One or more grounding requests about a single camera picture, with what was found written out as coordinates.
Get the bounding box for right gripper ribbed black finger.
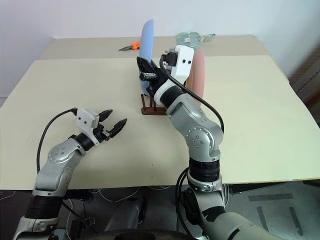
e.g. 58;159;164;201
136;56;159;75

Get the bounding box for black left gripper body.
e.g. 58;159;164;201
93;124;113;144

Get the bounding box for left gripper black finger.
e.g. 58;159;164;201
108;118;129;138
97;108;114;124

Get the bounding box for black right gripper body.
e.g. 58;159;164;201
139;48;178;89

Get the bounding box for blue plate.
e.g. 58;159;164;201
138;19;155;97

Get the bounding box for brown wooden dish rack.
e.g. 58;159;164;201
140;93;168;117

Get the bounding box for pink plate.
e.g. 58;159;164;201
185;48;207;105

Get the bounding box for clear plastic bag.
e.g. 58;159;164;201
175;31;217;49

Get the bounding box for dark grey rounded shape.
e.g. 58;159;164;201
104;195;148;232

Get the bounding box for brown wooden furniture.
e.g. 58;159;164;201
289;46;320;111

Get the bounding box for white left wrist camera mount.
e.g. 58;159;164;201
75;107;100;145

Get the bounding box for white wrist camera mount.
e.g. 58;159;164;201
153;44;195;105
75;107;100;145

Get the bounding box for orange handled pliers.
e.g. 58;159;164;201
118;40;141;52

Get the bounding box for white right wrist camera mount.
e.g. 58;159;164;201
153;44;195;105

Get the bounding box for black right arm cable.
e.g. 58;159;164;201
159;55;225;134

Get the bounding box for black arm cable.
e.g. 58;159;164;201
36;107;78;174
159;55;225;134

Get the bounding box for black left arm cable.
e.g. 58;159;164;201
36;107;78;174

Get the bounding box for thin white wire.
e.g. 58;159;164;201
89;184;174;204

